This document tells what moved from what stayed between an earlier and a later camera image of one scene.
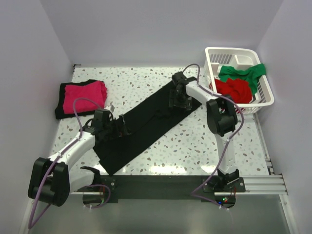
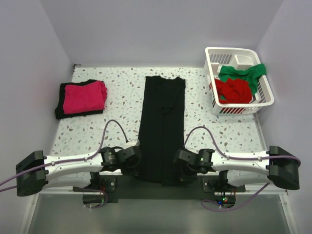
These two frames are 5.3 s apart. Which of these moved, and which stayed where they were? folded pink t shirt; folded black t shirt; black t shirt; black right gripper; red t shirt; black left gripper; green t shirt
Moved: black right gripper; black left gripper; black t shirt
Stayed: folded black t shirt; folded pink t shirt; green t shirt; red t shirt
